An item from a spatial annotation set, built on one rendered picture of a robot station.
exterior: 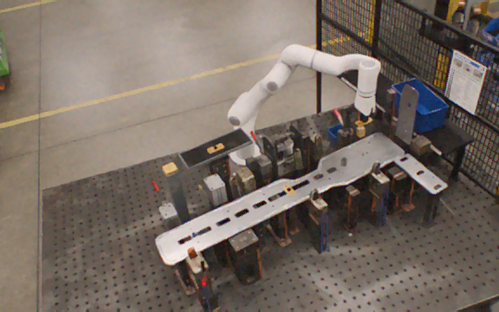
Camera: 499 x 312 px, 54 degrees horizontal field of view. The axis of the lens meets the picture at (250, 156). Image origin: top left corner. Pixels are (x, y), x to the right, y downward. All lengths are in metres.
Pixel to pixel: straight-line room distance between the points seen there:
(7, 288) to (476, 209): 3.10
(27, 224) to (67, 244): 1.31
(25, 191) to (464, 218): 3.39
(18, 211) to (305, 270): 2.61
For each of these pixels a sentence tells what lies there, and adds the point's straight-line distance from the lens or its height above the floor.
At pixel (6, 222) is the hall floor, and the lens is 4.38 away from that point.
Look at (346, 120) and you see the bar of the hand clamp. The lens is 2.70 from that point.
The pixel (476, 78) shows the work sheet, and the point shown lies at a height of 1.36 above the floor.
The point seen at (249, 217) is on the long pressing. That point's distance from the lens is 2.41.
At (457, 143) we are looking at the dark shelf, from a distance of 2.81.
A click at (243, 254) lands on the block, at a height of 0.98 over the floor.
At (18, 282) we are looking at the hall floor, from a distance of 3.93.
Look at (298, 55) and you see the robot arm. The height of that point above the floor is 1.59.
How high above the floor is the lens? 2.84
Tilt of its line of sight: 43 degrees down
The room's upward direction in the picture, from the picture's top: 7 degrees counter-clockwise
